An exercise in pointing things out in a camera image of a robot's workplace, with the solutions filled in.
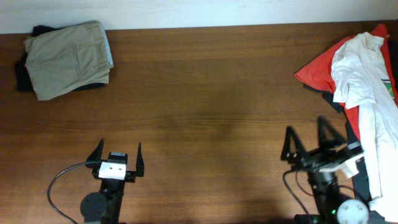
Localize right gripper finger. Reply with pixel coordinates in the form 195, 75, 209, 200
280, 126, 308, 162
317, 116, 347, 150

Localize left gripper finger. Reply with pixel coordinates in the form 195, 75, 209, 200
86, 139, 104, 162
136, 143, 144, 172

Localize white t-shirt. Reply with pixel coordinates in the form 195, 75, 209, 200
331, 32, 397, 222

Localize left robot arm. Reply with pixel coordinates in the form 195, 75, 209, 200
80, 139, 144, 224

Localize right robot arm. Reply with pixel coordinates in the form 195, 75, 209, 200
280, 116, 369, 223

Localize dark garment under red shirt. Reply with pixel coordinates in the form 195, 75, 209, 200
303, 37, 398, 224

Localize folded khaki trousers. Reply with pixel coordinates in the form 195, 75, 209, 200
24, 21, 112, 101

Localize folded black garment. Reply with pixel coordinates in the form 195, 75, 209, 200
14, 25, 105, 92

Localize folded light blue garment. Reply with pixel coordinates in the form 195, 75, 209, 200
100, 24, 114, 68

